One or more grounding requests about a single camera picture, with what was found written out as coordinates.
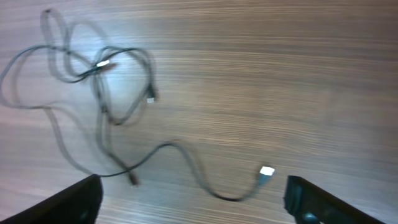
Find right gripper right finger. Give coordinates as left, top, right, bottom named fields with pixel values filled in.
left=284, top=175, right=383, bottom=224

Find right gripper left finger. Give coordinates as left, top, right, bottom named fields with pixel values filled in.
left=1, top=175, right=103, bottom=224

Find black usb cables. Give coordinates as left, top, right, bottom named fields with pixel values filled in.
left=0, top=7, right=276, bottom=202

